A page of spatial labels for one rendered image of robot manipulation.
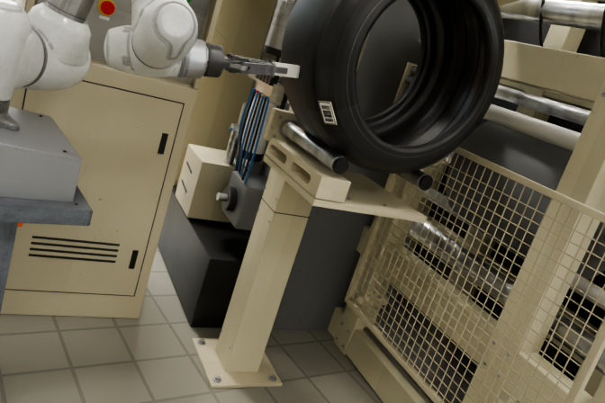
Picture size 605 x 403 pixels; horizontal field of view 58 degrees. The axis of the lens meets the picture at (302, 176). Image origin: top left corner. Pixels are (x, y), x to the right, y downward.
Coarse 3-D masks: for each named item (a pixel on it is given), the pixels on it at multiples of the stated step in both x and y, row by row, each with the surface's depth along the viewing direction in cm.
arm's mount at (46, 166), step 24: (24, 120) 140; (48, 120) 148; (0, 144) 115; (24, 144) 121; (48, 144) 127; (0, 168) 117; (24, 168) 120; (48, 168) 122; (72, 168) 125; (0, 192) 119; (24, 192) 121; (48, 192) 124; (72, 192) 127
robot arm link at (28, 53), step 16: (0, 0) 123; (0, 16) 119; (16, 16) 122; (0, 32) 119; (16, 32) 122; (32, 32) 129; (0, 48) 120; (16, 48) 123; (32, 48) 128; (0, 64) 121; (16, 64) 125; (32, 64) 130; (0, 80) 123; (16, 80) 128; (32, 80) 134; (0, 96) 125
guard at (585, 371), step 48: (384, 240) 191; (432, 240) 171; (480, 240) 154; (432, 288) 168; (576, 288) 127; (384, 336) 184; (480, 336) 149; (432, 384) 161; (528, 384) 134; (576, 384) 123
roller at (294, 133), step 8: (288, 128) 160; (296, 128) 158; (288, 136) 160; (296, 136) 155; (304, 136) 152; (312, 136) 152; (304, 144) 150; (312, 144) 146; (320, 144) 145; (312, 152) 145; (320, 152) 142; (328, 152) 139; (336, 152) 139; (320, 160) 142; (328, 160) 138; (336, 160) 135; (344, 160) 136; (336, 168) 136; (344, 168) 136
